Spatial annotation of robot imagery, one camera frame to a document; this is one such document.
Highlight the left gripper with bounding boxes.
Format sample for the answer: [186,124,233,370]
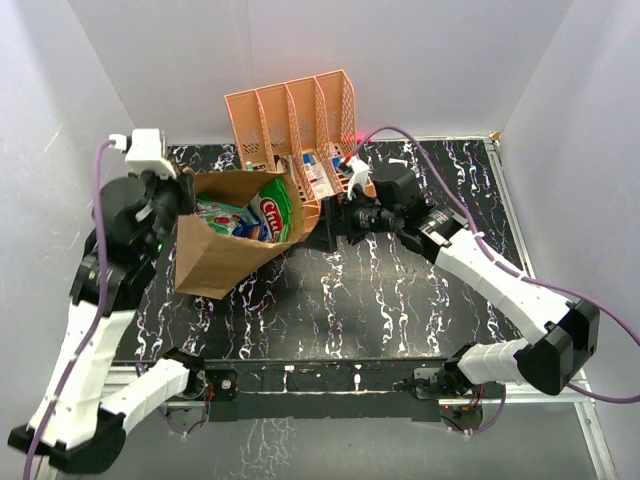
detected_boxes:
[133,157,202,259]

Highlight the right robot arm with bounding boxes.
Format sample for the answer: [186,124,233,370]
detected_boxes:
[309,158,600,398]

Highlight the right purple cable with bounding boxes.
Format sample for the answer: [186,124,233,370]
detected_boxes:
[349,125,640,404]

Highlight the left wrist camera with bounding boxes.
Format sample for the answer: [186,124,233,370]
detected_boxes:
[108,128,177,180]

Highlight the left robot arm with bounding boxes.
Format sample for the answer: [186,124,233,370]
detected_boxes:
[8,171,207,475]

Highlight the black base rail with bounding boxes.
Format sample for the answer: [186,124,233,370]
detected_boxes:
[206,358,470,422]

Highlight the pink desk organizer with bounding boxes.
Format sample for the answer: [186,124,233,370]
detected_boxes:
[225,70,357,234]

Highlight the white ruler set pack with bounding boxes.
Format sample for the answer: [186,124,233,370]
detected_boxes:
[303,151,335,199]

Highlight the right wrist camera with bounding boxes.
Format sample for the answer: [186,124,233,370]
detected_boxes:
[336,155,369,200]

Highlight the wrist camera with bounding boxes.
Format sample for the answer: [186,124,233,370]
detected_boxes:
[108,128,177,180]
[336,155,369,200]

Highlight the green Chuba chips bag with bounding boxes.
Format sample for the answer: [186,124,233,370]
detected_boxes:
[249,178,292,243]

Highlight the red green candy pack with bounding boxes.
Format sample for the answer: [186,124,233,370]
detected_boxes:
[195,200,245,235]

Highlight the white small box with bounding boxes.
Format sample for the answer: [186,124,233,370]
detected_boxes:
[388,158,408,168]

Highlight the brown paper bag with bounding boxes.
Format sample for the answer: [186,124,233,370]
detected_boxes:
[174,170,309,300]

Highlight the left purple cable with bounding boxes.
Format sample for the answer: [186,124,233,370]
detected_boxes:
[22,139,116,479]

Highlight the purple cable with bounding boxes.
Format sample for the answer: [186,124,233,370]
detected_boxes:
[22,139,116,479]
[349,125,640,404]

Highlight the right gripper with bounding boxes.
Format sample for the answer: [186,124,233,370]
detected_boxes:
[305,184,403,252]

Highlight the blue snack pouch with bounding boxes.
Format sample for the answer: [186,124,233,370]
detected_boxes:
[232,206,264,241]

